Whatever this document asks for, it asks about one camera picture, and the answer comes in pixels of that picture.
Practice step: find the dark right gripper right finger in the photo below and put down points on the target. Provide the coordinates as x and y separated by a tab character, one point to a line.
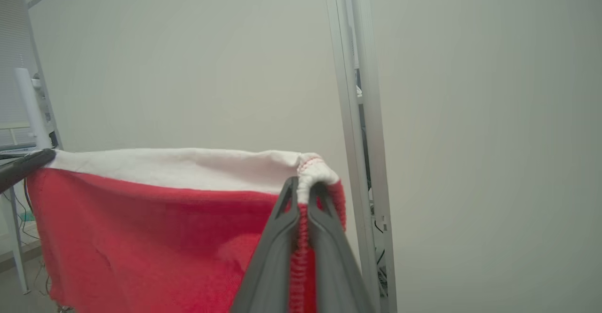
334	266

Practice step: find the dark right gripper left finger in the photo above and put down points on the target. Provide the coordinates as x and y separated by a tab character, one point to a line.
273	266

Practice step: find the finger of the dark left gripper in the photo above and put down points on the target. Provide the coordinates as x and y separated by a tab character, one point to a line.
23	167

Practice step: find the red garment with white cuffs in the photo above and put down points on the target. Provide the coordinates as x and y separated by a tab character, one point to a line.
141	238

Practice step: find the white upright pole device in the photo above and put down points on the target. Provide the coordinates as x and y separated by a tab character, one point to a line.
30	111

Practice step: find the white desk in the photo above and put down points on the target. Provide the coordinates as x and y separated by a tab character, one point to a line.
16	242

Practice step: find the grey window blind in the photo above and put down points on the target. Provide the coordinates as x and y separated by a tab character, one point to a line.
9	45

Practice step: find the grey partition frame post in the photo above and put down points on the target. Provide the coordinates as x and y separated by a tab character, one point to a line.
348	92

